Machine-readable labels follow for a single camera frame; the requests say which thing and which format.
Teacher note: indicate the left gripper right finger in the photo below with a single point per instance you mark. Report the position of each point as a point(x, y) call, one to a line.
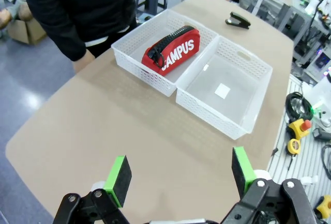
point(243, 175)

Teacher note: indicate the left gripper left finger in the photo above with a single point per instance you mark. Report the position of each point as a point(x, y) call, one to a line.
point(119, 182)

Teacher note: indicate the red CAMPUS pencil case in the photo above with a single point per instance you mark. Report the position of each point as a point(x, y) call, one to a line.
point(178, 50)

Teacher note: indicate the person's right forearm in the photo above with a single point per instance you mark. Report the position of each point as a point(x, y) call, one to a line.
point(59, 35)

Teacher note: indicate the person's right hand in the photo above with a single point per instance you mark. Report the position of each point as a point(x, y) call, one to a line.
point(82, 62)

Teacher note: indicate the yellow tape measure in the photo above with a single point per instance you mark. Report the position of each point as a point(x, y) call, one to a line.
point(294, 146)

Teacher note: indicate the yellow emergency stop button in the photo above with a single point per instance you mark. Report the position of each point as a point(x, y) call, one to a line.
point(300, 129)

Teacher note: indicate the yellow pendant box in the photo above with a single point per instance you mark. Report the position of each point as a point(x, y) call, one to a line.
point(323, 207)

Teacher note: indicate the white perforated plastic basket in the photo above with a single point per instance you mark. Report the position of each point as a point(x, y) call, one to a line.
point(232, 79)
point(134, 50)

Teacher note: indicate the black stapler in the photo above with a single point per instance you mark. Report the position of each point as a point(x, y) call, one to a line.
point(239, 21)

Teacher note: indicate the cardboard box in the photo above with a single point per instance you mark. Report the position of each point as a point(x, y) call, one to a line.
point(26, 31)

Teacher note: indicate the person in black jacket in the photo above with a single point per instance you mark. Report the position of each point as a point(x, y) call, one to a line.
point(85, 4)

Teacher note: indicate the aluminium slatted base plate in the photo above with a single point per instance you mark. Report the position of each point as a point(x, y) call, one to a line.
point(297, 167)

